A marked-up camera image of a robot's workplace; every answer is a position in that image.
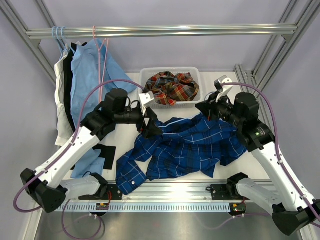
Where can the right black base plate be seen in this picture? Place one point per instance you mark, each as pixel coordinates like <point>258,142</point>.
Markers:
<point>220,192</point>

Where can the red brown plaid shirt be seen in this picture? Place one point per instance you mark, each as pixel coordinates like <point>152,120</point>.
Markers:
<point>169,89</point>

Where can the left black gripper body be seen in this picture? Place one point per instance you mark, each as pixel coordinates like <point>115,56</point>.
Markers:
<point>141,126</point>

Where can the aluminium frame post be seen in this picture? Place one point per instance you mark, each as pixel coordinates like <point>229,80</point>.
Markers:
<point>21,28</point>
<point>262,79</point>

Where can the aluminium front rail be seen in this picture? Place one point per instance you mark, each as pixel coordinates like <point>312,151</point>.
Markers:
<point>148,192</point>

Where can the right aluminium frame post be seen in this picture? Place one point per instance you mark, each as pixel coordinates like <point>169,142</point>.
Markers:
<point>262,79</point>

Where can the light blue shirt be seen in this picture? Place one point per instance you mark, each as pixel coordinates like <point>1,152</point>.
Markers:
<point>84,67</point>

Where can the aluminium hanging rail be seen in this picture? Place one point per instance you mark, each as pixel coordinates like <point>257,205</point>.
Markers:
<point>167,31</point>

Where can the blue plaid shirt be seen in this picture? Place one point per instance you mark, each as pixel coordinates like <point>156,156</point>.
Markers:
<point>191,146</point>

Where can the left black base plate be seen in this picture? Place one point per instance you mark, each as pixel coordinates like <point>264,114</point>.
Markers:
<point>115,193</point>

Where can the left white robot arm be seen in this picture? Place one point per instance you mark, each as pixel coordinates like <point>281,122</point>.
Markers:
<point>46,184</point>

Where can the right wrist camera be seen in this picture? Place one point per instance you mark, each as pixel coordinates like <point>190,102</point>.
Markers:
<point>222,88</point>

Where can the white slotted cable duct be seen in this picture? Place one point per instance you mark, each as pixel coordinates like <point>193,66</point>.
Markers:
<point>144,207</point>

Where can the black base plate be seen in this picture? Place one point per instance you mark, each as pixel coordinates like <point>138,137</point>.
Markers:
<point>115,193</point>
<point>220,192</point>

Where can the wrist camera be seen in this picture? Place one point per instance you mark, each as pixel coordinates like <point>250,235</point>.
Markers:
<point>222,88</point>
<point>146,99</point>

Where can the pink wire hanger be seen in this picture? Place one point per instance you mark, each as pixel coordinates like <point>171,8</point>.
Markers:
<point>99,47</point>

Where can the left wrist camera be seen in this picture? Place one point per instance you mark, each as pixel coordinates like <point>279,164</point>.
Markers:
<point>146,99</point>

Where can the white shirt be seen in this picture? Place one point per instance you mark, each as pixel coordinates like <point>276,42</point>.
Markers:
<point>64,131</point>

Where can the left aluminium frame post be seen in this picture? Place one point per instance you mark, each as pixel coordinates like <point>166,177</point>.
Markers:
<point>21,28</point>

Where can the light blue hanger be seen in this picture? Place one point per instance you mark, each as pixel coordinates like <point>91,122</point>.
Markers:
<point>183,119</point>
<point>55,33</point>
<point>65,40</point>

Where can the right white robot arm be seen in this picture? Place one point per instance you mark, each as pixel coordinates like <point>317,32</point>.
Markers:
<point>292,207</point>

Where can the black shirt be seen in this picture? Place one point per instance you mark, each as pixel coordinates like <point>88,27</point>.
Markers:
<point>68,78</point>

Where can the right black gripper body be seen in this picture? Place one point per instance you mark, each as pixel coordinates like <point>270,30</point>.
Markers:
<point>221,109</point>

